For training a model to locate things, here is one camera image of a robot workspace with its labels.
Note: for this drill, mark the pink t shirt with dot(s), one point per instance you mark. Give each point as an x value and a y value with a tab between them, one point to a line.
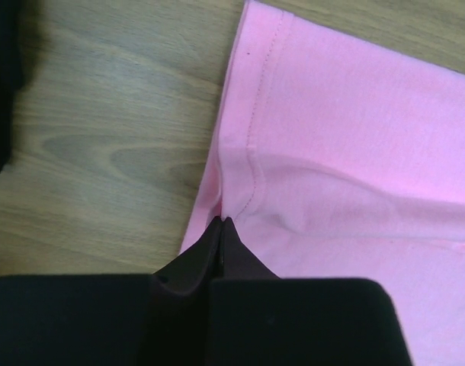
338	158

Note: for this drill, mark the folded black t shirt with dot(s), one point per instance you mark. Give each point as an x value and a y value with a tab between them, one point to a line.
11	73

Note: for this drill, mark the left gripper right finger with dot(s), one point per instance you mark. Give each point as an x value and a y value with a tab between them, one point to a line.
257	318

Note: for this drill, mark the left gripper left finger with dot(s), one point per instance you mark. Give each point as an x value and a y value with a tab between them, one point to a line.
111	319

